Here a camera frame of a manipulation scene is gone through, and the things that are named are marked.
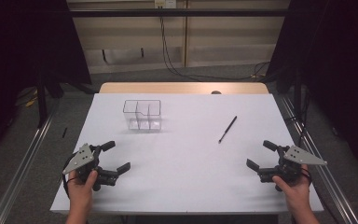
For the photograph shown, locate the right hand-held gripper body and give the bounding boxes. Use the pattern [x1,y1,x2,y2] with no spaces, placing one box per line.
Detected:
[258,145,328,192]

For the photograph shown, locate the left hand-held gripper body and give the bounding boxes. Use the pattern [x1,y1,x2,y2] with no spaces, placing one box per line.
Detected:
[62,143,119,192]

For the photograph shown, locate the black pen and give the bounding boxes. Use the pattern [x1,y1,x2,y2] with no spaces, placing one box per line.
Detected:
[217,115,239,145]

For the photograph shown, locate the clear plastic organizer box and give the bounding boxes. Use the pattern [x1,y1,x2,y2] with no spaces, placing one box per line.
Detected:
[122,99,163,133]

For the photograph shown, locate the person's right hand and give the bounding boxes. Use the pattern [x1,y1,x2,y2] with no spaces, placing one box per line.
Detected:
[271,163,311,207]

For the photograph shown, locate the person's left hand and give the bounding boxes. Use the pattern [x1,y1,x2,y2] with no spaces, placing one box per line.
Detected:
[66,169,99,206]

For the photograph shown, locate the white table cover board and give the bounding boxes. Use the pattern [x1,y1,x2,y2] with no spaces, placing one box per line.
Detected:
[49,92,324,216]

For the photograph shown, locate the wooden table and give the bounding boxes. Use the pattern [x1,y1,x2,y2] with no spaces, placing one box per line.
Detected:
[98,81,269,95]

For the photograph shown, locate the black curtain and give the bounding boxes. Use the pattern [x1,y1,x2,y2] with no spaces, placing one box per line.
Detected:
[267,0,358,178]
[0,0,92,157]

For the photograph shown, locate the black horizontal metal bar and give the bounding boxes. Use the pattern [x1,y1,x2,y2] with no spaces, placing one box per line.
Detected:
[69,8,290,18]

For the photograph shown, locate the metal floor rail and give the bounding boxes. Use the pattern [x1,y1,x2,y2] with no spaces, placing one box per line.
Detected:
[0,105,60,224]
[278,94,358,224]

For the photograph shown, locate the black metal stand post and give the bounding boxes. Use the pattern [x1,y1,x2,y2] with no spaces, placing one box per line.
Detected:
[35,71,49,129]
[293,68,304,125]

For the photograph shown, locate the black wall cable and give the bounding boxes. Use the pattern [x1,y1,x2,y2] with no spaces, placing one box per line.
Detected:
[158,7,271,82]

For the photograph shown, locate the white wall outlet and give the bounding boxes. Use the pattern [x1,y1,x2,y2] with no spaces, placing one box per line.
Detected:
[154,0,177,9]

